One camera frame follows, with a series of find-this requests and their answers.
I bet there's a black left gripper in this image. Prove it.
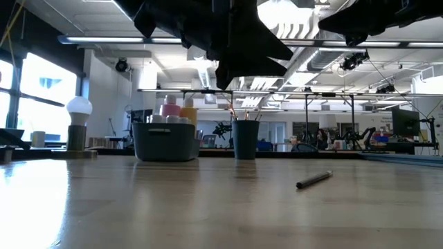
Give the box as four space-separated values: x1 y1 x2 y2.
133 0 295 91

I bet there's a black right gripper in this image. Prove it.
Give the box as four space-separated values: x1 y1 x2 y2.
317 0 443 48

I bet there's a large yellow paint bottle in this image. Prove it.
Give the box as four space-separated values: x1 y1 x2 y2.
179 98 199 127

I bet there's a large pink paint bottle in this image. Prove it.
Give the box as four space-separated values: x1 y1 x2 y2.
159 94 181 118

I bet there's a teal ribbed cup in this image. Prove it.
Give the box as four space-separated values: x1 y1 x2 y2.
230 120 260 160

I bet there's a black monitor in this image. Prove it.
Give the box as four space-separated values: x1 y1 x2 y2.
130 109 154 124
391 107 422 138

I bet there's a person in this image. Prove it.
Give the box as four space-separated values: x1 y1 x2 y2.
314 128 330 150

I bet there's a wooden slat box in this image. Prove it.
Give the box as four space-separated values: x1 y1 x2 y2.
88 136 116 149

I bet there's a white bulb table lamp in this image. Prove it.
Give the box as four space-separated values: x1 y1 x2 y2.
51 95 99 160

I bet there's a white container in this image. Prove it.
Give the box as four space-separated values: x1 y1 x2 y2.
31 130 46 149

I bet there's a black background rig frame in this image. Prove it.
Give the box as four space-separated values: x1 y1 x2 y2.
181 89 356 122

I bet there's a black overhead frame bar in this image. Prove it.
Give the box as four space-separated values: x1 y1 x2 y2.
57 35 443 48

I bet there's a black aluminium table frame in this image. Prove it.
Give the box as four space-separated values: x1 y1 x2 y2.
0 147 443 169

